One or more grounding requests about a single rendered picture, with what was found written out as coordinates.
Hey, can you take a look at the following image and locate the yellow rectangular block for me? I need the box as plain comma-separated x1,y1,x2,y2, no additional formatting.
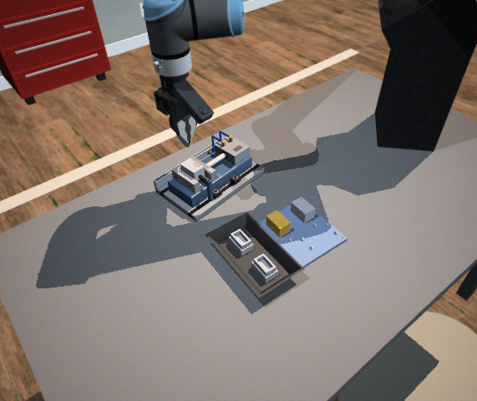
266,211,291,237

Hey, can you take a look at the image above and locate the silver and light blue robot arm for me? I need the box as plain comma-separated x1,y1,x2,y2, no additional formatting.
143,0,428,124

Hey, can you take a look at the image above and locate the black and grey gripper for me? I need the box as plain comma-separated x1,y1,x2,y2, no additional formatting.
154,72,197,147

